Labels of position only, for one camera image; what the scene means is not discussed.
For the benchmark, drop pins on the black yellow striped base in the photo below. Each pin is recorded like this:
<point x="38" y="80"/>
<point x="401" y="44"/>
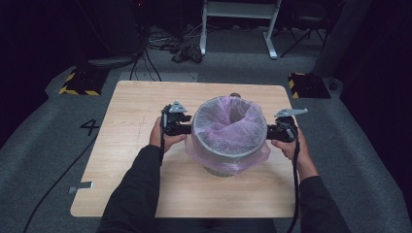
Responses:
<point x="309" y="85"/>
<point x="84" y="81"/>

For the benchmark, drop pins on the grey table bracket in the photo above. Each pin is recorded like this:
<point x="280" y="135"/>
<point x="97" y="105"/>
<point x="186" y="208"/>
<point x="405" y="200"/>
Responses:
<point x="81" y="186"/>

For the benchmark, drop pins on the grey pillar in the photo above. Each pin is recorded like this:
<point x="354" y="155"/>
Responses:
<point x="343" y="35"/>

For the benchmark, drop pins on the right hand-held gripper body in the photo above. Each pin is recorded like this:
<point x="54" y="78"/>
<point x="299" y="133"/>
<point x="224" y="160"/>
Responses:
<point x="285" y="129"/>

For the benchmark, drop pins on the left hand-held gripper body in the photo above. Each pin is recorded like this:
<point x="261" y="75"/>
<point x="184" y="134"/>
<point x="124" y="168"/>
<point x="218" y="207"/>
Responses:
<point x="171" y="124"/>

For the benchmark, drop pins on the person's right hand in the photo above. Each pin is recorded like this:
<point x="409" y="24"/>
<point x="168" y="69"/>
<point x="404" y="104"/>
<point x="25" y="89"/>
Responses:
<point x="298" y="150"/>

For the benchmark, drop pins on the dark crumpled floor object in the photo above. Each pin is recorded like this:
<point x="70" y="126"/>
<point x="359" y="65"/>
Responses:
<point x="188" y="53"/>

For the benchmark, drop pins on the black folding chair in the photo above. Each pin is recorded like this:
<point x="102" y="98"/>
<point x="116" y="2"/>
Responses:
<point x="307" y="22"/>

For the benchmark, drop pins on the white metal stand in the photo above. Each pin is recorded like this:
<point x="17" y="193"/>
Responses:
<point x="238" y="9"/>

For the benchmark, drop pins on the green plastic bin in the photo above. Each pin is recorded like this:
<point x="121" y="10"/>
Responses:
<point x="220" y="172"/>

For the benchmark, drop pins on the pink plastic bag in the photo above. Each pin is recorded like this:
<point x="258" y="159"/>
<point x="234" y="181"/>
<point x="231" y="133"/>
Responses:
<point x="230" y="129"/>

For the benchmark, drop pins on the person's left hand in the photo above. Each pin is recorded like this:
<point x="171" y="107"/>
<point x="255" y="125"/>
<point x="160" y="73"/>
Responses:
<point x="157" y="137"/>

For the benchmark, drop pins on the grey flat stand base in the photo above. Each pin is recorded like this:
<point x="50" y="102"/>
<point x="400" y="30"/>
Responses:
<point x="111" y="61"/>

